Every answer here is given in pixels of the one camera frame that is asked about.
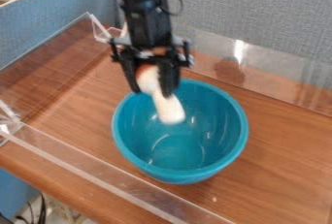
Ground white brown toy mushroom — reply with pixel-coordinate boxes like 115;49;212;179
136;65;186;125

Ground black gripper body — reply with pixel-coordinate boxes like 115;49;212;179
107;36;194;67

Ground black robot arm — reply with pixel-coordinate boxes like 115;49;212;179
107;0;192;97

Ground clear acrylic front barrier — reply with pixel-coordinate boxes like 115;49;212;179
0;122;234;224

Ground clear acrylic back barrier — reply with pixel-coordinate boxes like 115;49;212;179
173;24;332;116

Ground clear acrylic corner bracket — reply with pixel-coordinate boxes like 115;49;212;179
89;14;131;47

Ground blue plastic bowl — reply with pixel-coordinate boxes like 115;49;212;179
111;80;248;184

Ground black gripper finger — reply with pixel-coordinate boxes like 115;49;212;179
120;59;140;93
157;61;180;98

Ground black floor cables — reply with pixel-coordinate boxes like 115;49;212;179
0;192;49;224

